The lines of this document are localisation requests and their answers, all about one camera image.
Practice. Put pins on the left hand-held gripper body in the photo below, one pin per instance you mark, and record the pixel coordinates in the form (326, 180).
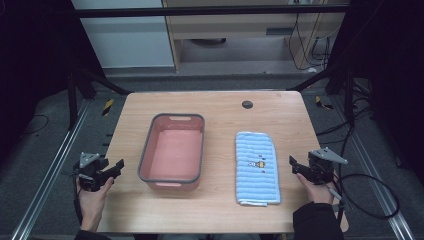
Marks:
(89, 171)

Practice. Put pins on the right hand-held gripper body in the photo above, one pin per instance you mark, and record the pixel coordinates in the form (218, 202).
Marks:
(321, 168)

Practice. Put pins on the person's right hand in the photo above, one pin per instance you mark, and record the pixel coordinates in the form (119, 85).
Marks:
(318, 193)

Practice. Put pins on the person's left hand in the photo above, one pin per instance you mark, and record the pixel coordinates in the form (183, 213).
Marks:
(91, 206)

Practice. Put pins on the blue striped towel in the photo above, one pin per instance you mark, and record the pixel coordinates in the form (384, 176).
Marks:
(256, 180)

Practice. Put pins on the pink basin with grey rim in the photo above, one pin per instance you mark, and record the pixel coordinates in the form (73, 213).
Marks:
(175, 151)

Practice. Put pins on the yellow black striped tape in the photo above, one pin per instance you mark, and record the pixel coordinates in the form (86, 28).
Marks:
(321, 103)
(107, 107)

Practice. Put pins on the round grey table grommet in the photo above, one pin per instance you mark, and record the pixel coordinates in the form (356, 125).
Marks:
(247, 104)

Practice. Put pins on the white cabinet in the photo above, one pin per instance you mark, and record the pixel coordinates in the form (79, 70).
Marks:
(126, 40)

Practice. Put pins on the metal floor rail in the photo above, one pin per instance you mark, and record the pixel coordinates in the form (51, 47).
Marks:
(373, 180)
(50, 173)

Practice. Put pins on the black frame stand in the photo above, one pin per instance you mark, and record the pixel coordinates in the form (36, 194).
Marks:
(71, 100)
(348, 96)

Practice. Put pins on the black horizontal frame bar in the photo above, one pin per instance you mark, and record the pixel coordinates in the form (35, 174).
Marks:
(200, 11)

